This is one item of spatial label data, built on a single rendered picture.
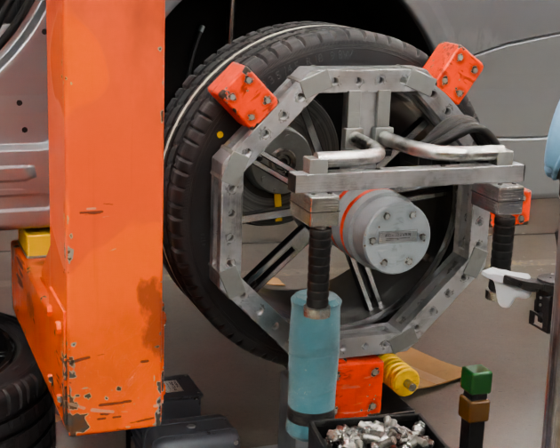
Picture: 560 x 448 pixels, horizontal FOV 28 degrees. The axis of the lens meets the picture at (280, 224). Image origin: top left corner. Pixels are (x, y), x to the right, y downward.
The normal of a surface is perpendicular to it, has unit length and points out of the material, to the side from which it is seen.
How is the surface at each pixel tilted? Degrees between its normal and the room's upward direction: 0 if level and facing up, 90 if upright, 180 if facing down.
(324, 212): 90
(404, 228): 90
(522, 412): 0
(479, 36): 90
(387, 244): 90
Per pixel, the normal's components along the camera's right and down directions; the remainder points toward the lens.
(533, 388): 0.04, -0.97
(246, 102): 0.36, 0.25
